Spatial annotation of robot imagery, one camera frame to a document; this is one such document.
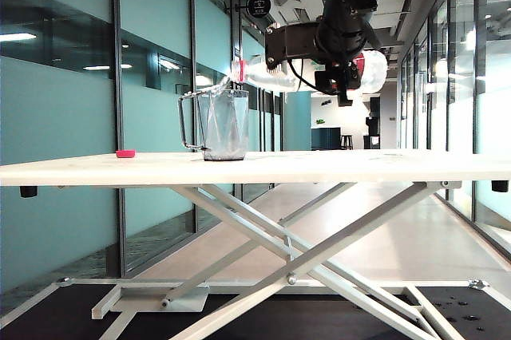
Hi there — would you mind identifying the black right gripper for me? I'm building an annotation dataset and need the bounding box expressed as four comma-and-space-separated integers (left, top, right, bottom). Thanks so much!
314, 0, 378, 108

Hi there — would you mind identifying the clear red-labelled mineral water bottle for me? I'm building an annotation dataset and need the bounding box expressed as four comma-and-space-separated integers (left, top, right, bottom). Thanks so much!
232, 49, 389, 96

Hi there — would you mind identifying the black machine in hallway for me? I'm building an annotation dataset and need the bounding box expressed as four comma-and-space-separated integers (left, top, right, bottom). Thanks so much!
364, 96, 382, 150

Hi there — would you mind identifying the dark blue counter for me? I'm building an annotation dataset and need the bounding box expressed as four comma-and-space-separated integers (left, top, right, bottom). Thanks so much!
311, 127, 343, 152

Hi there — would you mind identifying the round black hanging sign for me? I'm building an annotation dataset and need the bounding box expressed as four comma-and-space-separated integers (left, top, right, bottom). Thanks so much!
234, 0, 272, 19

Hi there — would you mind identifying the white scissor lift table stand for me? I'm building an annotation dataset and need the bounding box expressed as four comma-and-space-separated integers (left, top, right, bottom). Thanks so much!
0, 149, 511, 340

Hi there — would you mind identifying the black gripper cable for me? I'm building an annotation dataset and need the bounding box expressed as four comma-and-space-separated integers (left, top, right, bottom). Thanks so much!
287, 58, 320, 90

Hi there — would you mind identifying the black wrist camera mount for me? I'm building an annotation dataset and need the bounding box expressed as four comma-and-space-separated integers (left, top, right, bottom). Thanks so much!
263, 22, 323, 74

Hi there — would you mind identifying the clear mug with metal handle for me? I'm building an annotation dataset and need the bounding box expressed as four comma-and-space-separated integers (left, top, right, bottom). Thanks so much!
177, 85, 250, 163

